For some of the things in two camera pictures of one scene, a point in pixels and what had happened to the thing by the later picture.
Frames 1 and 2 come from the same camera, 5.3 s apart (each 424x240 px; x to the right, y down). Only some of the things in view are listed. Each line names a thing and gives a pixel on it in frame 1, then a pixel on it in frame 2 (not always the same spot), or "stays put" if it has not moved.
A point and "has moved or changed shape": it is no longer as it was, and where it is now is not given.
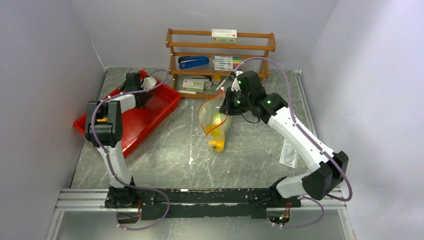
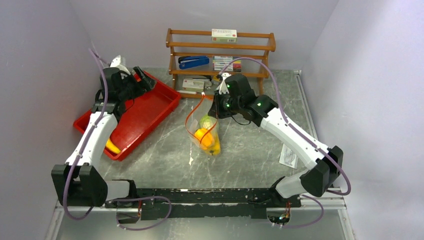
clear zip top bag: [216, 126] has moved or changed shape
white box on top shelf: [224, 35] stays put
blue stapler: [187, 62] stays put
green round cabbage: [218, 118] has moved or changed shape
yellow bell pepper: [217, 145] has moved or changed shape
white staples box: [193, 86] stays put
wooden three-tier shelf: [198, 65] stays put
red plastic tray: [138, 122] stays put
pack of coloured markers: [225, 63] stays put
